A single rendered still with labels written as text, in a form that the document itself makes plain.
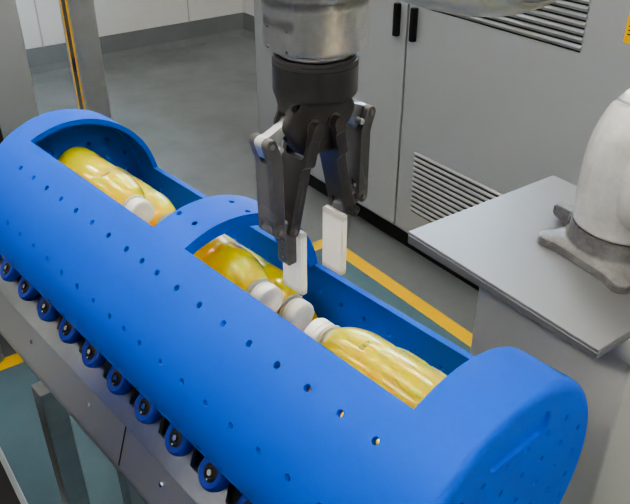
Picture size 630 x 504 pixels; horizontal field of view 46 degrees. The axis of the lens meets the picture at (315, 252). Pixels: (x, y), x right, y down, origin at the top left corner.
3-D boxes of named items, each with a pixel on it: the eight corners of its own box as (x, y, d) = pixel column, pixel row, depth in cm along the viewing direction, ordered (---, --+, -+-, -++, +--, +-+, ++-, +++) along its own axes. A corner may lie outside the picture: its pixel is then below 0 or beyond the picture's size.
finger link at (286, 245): (296, 216, 69) (271, 227, 67) (297, 262, 71) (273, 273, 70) (286, 210, 70) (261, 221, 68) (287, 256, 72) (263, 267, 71)
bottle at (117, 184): (102, 173, 119) (164, 216, 107) (64, 196, 116) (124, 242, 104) (86, 137, 115) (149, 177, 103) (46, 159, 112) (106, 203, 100)
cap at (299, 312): (276, 323, 90) (286, 330, 89) (289, 295, 90) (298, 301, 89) (297, 326, 93) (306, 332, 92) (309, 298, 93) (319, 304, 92)
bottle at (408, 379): (438, 482, 67) (305, 381, 79) (486, 436, 71) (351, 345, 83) (436, 433, 63) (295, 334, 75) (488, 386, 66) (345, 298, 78)
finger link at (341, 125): (303, 109, 68) (314, 102, 68) (325, 204, 75) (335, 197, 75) (332, 121, 65) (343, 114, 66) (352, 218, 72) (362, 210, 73)
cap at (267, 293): (263, 313, 87) (273, 320, 86) (242, 307, 84) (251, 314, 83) (278, 284, 87) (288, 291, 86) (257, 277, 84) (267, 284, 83)
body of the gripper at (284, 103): (322, 31, 68) (321, 126, 73) (248, 49, 63) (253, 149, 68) (381, 49, 63) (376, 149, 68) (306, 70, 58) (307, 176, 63)
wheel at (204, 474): (217, 446, 90) (206, 445, 88) (239, 467, 87) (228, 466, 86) (201, 477, 90) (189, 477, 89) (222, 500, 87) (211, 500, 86)
